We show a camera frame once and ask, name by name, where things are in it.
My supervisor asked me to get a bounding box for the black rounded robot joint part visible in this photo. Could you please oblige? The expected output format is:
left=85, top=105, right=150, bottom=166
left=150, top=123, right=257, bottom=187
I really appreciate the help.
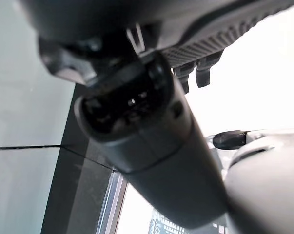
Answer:
left=212, top=130, right=248, bottom=150

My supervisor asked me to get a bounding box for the silver metal window frame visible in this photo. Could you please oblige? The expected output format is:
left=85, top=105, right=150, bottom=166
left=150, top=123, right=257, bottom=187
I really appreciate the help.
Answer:
left=97, top=170, right=128, bottom=234

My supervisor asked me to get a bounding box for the white rounded robot body shell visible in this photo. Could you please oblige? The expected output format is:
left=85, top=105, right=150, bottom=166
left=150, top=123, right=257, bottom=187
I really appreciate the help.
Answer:
left=205, top=128, right=294, bottom=234

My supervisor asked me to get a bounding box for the dark patterned building facade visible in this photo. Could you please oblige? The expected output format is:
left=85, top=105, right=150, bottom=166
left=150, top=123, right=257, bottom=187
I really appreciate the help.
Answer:
left=148, top=209, right=227, bottom=234

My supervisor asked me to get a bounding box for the dark window frame pillar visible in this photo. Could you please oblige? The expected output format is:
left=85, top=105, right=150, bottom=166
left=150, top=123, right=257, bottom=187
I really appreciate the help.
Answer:
left=40, top=82, right=115, bottom=234

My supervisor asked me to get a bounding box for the dark right robot hand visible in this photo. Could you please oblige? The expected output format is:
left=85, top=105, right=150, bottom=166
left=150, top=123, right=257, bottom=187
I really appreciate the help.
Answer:
left=15, top=0, right=294, bottom=230

